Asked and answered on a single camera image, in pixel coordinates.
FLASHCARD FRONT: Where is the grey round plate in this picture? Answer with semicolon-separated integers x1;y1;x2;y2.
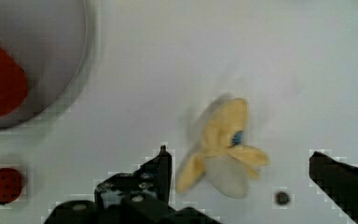
0;0;88;131

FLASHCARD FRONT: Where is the yellow plush banana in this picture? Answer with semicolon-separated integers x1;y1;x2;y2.
175;98;269;199

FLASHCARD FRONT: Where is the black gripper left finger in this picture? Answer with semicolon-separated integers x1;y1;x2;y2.
94;145;172;210

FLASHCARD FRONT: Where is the small red strawberry toy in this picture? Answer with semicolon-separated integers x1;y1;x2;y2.
0;168;22;205

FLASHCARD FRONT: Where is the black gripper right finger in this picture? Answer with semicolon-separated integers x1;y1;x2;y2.
309;151;358;224

